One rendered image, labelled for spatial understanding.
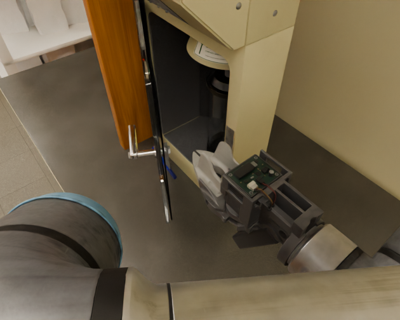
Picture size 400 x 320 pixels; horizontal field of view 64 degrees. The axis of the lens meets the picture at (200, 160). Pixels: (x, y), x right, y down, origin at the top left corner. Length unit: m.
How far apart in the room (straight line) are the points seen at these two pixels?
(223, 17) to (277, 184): 0.23
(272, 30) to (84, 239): 0.42
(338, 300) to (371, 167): 0.87
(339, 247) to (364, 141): 0.66
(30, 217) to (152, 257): 0.56
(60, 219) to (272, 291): 0.16
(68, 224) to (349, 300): 0.19
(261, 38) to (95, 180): 0.62
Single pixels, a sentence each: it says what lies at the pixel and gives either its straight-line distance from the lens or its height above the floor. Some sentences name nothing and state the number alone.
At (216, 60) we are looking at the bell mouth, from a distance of 0.63.
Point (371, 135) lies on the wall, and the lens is 0.99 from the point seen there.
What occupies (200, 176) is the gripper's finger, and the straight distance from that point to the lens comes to 0.47.
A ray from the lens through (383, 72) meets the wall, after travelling 0.91.
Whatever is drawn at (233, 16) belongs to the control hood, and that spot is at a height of 1.46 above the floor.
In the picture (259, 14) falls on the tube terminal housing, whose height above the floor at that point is 1.45.
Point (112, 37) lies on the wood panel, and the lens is 0.82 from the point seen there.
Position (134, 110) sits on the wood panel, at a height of 1.07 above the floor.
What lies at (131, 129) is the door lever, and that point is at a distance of 0.67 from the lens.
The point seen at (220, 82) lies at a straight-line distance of 0.71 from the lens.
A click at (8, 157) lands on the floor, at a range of 2.61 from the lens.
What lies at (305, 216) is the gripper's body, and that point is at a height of 1.35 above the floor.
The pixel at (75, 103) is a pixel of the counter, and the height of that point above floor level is 0.94.
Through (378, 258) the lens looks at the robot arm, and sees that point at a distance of 0.40.
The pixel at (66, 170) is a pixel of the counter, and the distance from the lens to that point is 1.01.
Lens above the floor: 1.65
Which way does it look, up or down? 48 degrees down
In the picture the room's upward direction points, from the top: straight up
